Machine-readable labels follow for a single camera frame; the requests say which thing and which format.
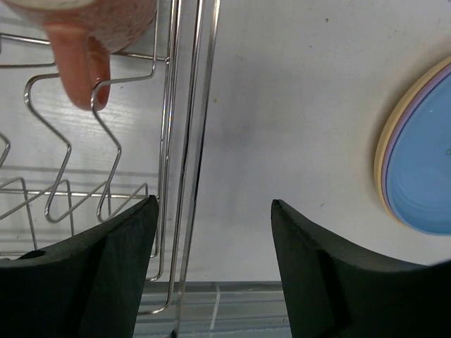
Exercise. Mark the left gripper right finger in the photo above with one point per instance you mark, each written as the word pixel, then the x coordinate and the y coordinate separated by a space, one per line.
pixel 336 288

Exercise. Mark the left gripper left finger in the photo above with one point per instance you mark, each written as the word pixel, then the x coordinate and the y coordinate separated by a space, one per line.
pixel 88 285

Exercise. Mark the blue plate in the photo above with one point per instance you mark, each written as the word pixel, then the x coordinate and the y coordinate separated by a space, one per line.
pixel 417 179

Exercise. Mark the pink mug white inside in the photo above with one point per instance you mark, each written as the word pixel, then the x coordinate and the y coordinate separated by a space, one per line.
pixel 83 35

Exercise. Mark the beige yellow plate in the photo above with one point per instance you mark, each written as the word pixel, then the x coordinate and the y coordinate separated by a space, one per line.
pixel 382 148

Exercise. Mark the wire dish rack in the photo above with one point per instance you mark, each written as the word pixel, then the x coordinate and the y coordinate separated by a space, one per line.
pixel 62 168

